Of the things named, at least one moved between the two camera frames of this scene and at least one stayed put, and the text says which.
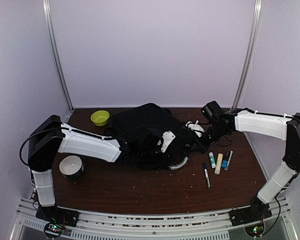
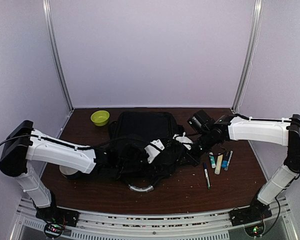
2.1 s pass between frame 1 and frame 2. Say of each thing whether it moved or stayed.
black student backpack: moved
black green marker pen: stayed
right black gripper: moved
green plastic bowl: stayed
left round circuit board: stayed
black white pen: stayed
